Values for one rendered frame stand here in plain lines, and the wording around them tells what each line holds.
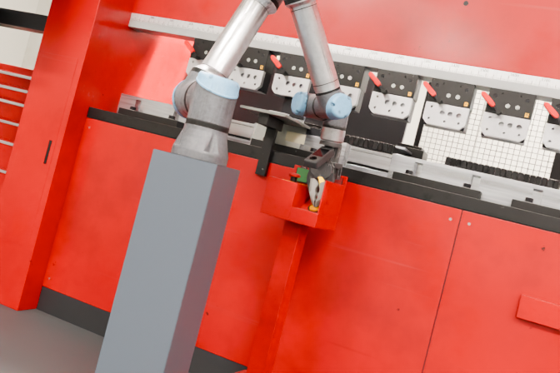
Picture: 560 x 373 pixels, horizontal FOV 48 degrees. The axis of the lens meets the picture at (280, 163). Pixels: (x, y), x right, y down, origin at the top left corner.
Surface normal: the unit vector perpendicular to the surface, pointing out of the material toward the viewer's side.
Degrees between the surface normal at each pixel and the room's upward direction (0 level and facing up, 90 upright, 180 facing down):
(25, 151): 90
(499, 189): 90
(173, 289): 90
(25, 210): 90
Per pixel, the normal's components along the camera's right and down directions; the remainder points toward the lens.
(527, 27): -0.37, -0.12
